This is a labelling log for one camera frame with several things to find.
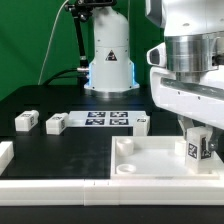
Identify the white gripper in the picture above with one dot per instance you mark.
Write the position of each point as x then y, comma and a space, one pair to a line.
202, 101

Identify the white square tabletop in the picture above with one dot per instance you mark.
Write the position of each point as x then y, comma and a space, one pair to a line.
153, 157

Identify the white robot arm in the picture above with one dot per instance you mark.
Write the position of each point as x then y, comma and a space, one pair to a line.
182, 41

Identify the white marker sheet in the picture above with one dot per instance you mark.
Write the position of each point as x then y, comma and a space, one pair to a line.
106, 118

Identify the white front fence wall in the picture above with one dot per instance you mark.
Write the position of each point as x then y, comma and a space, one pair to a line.
111, 192

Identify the white left fence wall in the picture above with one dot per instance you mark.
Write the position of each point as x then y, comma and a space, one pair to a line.
6, 154

